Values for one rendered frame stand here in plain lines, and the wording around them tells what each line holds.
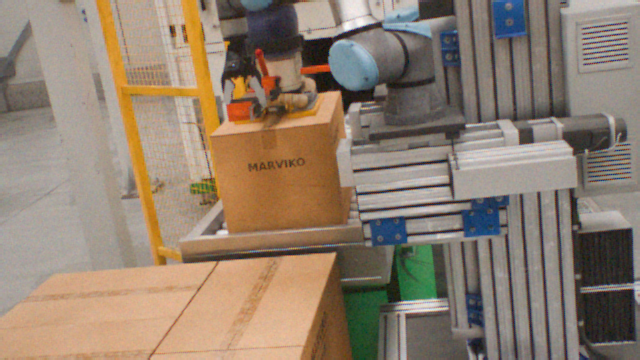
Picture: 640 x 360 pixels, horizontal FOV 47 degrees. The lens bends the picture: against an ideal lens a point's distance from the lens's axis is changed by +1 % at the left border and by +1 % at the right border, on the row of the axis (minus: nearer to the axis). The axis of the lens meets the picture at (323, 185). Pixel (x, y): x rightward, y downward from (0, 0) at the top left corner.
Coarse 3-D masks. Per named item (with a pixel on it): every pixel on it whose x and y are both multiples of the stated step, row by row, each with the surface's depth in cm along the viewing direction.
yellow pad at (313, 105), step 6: (318, 96) 274; (312, 102) 261; (318, 102) 263; (294, 108) 255; (306, 108) 252; (312, 108) 252; (318, 108) 256; (288, 114) 249; (294, 114) 249; (300, 114) 249; (306, 114) 249; (312, 114) 248
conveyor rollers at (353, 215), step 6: (348, 120) 435; (348, 126) 418; (348, 132) 407; (348, 138) 391; (354, 186) 303; (354, 192) 295; (354, 198) 286; (354, 204) 278; (354, 210) 270; (348, 216) 269; (354, 216) 269; (348, 222) 261; (354, 222) 260; (360, 222) 260; (216, 234) 270; (222, 234) 269
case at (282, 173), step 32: (224, 128) 249; (256, 128) 241; (288, 128) 237; (320, 128) 236; (224, 160) 242; (256, 160) 241; (288, 160) 240; (320, 160) 239; (224, 192) 245; (256, 192) 244; (288, 192) 243; (320, 192) 242; (256, 224) 247; (288, 224) 247; (320, 224) 246
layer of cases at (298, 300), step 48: (48, 288) 241; (96, 288) 235; (144, 288) 229; (192, 288) 223; (240, 288) 218; (288, 288) 213; (336, 288) 229; (0, 336) 210; (48, 336) 205; (96, 336) 201; (144, 336) 196; (192, 336) 192; (240, 336) 188; (288, 336) 185; (336, 336) 221
